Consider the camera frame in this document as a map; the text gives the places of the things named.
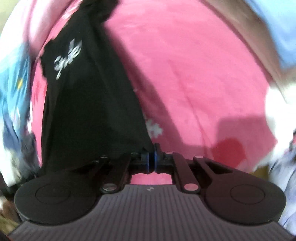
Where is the black printed t-shirt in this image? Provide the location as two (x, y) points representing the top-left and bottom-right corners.
(41, 1), (153, 174)

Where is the blue patterned quilt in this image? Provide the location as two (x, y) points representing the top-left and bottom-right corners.
(1, 43), (40, 187)

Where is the light blue garment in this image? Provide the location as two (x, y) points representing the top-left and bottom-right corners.
(246, 0), (295, 70)

